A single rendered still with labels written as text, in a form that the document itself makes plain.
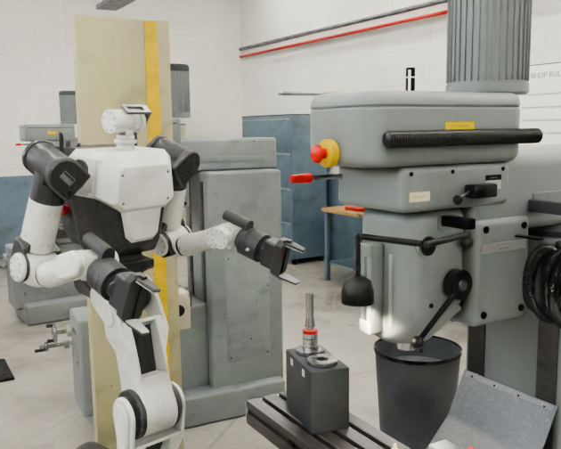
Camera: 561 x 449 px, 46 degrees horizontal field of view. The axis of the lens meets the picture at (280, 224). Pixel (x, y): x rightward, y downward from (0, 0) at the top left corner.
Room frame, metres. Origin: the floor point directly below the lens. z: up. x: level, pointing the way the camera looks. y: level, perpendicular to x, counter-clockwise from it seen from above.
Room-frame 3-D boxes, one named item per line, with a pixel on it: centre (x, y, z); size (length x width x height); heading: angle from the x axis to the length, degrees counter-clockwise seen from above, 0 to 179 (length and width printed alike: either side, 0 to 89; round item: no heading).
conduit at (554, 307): (1.54, -0.64, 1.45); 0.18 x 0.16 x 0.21; 120
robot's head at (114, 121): (1.92, 0.44, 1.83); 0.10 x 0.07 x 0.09; 142
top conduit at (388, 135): (1.47, -0.41, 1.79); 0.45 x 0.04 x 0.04; 120
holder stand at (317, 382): (1.94, -0.10, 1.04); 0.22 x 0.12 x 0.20; 19
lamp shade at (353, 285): (1.44, -0.17, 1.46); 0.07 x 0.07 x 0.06
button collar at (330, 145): (1.46, -0.11, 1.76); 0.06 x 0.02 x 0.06; 30
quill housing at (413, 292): (1.58, -0.31, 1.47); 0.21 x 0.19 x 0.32; 30
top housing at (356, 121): (1.58, -0.32, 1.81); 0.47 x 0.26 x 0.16; 120
